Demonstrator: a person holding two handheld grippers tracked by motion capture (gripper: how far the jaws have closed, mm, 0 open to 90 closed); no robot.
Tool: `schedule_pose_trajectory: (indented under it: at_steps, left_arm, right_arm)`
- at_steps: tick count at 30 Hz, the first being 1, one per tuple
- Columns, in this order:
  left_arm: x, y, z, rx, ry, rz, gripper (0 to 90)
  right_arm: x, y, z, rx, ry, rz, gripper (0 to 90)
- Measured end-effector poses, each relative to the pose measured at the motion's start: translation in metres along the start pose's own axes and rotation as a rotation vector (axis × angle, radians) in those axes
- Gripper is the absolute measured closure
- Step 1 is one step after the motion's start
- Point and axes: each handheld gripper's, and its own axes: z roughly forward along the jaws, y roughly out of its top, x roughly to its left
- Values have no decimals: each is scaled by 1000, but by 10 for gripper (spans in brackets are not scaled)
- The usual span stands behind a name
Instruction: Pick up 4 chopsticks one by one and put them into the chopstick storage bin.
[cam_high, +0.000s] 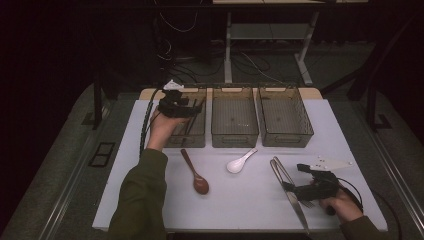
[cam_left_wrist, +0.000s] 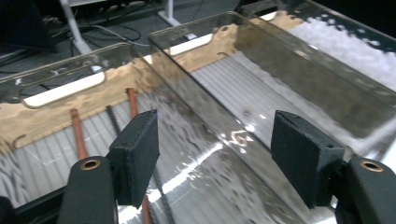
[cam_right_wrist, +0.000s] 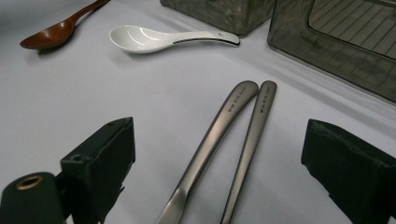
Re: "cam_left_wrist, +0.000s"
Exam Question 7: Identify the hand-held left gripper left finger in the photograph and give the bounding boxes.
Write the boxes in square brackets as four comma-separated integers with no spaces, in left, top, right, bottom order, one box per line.
[106,108,161,209]

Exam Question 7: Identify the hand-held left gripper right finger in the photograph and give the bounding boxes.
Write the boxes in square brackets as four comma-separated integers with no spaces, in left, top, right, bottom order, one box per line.
[270,110,347,210]

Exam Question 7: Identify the black chopstick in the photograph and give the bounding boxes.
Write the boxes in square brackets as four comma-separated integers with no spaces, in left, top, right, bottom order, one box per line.
[105,105,176,224]

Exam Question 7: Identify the transparent brown plastic bin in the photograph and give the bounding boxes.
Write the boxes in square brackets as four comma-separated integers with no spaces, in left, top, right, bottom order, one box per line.
[0,41,281,224]
[239,0,396,94]
[148,10,396,224]

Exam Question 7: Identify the dark bulky box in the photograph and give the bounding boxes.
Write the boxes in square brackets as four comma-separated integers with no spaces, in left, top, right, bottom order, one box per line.
[0,0,55,52]

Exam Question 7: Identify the tangle of floor cables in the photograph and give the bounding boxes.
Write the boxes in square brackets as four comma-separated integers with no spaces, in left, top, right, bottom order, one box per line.
[40,0,150,63]

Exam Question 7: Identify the white metal desk frame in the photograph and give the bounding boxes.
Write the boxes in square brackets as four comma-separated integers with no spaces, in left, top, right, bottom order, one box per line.
[59,0,185,55]

